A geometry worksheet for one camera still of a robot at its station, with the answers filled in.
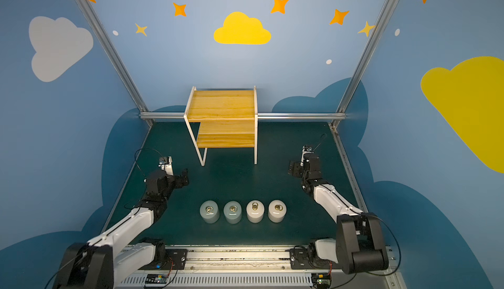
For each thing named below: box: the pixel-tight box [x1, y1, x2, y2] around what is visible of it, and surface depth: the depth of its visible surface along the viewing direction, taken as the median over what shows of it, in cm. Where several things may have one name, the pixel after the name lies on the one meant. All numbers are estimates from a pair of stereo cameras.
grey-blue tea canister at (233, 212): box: [223, 200, 243, 225], surface depth 81 cm
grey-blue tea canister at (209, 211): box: [199, 199, 220, 224], surface depth 81 cm
